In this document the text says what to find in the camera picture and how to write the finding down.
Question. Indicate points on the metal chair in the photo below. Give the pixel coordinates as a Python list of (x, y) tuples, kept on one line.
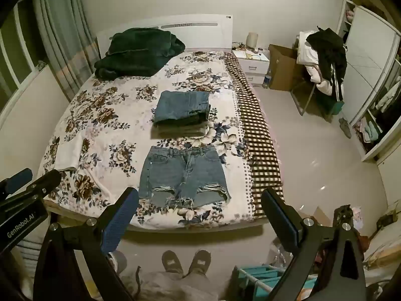
[(302, 97)]

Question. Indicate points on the folded khaki pants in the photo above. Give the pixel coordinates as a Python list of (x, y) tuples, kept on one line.
[(181, 130)]

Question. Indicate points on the teal stool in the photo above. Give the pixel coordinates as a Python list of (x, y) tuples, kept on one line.
[(335, 108)]

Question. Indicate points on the frayed denim shorts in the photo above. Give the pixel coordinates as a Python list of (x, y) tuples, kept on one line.
[(181, 175)]

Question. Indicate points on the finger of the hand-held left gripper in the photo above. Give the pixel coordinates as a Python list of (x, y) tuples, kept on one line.
[(47, 180), (18, 177)]

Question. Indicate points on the floral bed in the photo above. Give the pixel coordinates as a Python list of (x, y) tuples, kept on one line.
[(119, 125)]

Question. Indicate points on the person's slippered foot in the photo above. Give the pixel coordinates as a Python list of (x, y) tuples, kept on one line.
[(172, 261), (200, 261)]

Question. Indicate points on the window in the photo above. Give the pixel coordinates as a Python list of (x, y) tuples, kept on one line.
[(12, 53)]

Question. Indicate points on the white nightstand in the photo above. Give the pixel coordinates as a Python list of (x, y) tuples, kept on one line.
[(252, 65)]

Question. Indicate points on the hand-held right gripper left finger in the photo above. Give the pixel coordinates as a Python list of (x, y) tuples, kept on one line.
[(120, 219)]

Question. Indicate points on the white folded cloth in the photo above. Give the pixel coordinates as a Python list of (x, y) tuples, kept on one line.
[(68, 155)]

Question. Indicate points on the white bed headboard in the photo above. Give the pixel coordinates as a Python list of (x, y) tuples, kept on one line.
[(200, 31)]

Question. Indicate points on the grey slipper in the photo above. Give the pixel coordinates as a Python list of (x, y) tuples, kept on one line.
[(345, 128)]

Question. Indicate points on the white clothes pile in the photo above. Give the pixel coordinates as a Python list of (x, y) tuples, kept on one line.
[(308, 59)]

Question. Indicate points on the black jacket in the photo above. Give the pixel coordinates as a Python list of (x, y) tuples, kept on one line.
[(330, 53)]

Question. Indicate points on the white wardrobe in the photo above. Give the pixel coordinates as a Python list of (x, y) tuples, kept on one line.
[(366, 53)]

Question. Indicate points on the white table lamp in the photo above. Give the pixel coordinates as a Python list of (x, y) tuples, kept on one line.
[(251, 40)]

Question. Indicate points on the person's left slippered foot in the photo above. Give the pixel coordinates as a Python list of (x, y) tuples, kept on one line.
[(172, 261)]

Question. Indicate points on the folded blue jeans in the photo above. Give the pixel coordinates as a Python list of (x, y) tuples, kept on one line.
[(180, 106)]

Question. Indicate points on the plastic bottle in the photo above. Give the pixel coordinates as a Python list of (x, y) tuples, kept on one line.
[(267, 80)]

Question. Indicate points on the brown cardboard box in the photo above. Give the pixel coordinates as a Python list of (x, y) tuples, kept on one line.
[(282, 69)]

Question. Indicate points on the person's grey trousers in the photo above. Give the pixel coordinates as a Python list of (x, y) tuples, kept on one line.
[(175, 288)]

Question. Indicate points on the flat cardboard piece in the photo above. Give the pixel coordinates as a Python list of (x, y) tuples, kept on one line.
[(320, 216)]

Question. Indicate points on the dark green fleece blanket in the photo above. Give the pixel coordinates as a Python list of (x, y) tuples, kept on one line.
[(137, 53)]

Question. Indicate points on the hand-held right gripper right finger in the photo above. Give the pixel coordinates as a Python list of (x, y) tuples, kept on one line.
[(282, 219)]

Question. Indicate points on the brown checked blanket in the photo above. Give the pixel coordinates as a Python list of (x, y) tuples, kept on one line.
[(257, 131)]

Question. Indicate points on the teal storage basket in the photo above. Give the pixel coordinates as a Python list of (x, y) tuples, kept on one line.
[(257, 277)]

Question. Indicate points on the grey green curtain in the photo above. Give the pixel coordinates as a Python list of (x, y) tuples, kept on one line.
[(65, 31)]

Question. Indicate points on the person's right slippered foot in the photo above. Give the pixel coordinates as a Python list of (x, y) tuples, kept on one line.
[(200, 261)]

